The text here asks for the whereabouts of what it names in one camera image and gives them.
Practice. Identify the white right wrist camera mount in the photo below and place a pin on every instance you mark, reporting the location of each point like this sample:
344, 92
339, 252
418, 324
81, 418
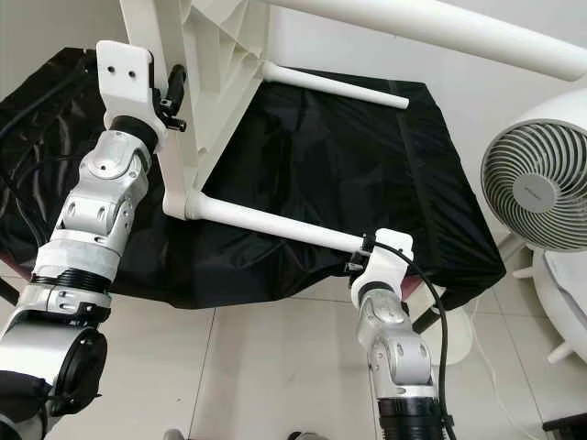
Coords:
390, 252

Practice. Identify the white plastic tabletop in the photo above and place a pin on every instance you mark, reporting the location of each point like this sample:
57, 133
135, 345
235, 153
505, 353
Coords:
220, 55

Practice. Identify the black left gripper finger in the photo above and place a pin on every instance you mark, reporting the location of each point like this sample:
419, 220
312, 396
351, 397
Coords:
176, 82

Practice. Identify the black tablecloth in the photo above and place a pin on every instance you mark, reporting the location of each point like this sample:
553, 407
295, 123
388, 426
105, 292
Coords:
330, 183

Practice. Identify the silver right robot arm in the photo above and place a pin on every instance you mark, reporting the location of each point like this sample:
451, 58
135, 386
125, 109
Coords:
404, 357

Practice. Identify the grey robot right foot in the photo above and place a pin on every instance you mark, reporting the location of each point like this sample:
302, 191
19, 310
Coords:
298, 436

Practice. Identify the grey robot foot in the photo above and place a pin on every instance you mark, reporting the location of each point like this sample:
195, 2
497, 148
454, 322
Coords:
174, 435
298, 436

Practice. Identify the black metal table leg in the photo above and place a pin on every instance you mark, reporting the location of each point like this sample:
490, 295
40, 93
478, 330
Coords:
14, 289
428, 319

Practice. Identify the black storage crate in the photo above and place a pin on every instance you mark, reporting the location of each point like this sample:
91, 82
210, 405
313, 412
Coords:
564, 423

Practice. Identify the pink plastic piece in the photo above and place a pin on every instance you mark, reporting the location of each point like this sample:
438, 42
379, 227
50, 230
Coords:
410, 286

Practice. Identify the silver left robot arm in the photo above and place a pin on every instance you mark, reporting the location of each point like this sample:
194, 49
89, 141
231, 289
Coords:
92, 257

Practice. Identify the white domed litter box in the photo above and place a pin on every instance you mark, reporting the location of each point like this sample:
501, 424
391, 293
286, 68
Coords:
564, 302

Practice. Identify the grey robot left foot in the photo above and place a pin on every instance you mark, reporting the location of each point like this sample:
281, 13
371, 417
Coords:
174, 435

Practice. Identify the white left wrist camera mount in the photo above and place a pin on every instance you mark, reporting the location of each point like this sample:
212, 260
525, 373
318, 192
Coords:
126, 75

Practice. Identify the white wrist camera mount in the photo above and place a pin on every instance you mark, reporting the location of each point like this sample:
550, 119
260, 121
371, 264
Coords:
126, 75
390, 252

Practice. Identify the white pedestal fan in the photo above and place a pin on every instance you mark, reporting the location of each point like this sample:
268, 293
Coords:
537, 174

